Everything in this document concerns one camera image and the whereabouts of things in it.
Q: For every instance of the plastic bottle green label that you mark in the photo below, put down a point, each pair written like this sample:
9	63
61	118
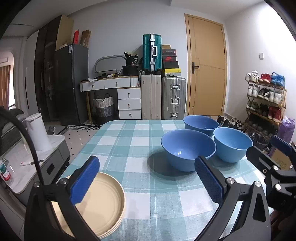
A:
5	171

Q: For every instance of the beige suitcase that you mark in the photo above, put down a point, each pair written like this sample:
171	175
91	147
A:
150	97

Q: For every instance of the red packet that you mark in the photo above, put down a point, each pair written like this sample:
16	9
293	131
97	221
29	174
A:
76	37

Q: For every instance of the teal checked tablecloth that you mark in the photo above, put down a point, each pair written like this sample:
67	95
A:
143	148

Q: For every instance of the scattered pairs of shoes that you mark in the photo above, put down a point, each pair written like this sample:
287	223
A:
231	122

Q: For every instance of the grey fridge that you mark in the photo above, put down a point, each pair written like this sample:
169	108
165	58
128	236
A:
69	81

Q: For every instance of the cardboard box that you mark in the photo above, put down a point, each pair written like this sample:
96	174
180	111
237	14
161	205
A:
85	38

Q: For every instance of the white kettle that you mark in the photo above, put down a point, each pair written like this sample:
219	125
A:
38	132

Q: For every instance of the woven laundry basket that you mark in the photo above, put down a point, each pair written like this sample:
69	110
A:
104	109

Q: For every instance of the black shoebox red logo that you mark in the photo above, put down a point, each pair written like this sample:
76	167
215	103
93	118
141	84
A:
170	58

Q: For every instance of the arched mirror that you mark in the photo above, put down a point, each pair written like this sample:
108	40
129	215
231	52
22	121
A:
108	64

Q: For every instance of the yellow shoebox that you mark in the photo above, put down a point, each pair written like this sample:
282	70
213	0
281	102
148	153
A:
171	72

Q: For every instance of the blue bowl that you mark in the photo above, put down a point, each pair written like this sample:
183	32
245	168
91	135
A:
201	122
185	148
231	141

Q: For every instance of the brown curtain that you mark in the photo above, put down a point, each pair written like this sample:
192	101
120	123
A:
4	88

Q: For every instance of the black paper bag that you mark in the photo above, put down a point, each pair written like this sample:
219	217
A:
131	60

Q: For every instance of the teal suitcase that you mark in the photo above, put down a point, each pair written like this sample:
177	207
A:
146	53

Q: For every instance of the plain black shoebox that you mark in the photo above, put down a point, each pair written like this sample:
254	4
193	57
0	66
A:
170	64

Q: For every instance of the silver suitcase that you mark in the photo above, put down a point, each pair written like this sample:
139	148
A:
166	99

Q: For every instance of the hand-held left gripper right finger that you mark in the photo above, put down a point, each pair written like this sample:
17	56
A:
209	180

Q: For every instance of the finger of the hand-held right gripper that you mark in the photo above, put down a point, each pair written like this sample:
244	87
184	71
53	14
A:
281	146
259	155

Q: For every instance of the brown shoebox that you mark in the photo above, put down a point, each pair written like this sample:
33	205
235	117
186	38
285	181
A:
166	47

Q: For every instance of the black shoebox red label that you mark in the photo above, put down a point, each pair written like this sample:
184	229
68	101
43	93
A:
169	52

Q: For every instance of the black round box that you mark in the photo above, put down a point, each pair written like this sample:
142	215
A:
130	71

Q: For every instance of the brown carton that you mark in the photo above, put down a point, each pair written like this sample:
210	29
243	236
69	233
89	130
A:
282	160

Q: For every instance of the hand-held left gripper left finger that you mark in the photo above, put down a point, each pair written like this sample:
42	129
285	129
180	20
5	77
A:
84	180

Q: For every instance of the white desk with drawers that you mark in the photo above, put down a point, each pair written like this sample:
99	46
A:
129	104

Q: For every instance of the dark cloth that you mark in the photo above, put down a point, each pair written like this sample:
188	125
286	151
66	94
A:
9	129

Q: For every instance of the wooden door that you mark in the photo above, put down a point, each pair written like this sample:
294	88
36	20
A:
208	46

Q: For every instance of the patterned rug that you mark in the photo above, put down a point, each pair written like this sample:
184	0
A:
78	136

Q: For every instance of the dark wardrobe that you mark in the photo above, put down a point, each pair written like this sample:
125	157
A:
44	69

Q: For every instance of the rows of racked shoes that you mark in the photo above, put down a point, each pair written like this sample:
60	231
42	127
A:
263	92

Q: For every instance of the grey side cabinet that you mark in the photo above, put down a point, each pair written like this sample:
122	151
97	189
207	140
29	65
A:
53	166

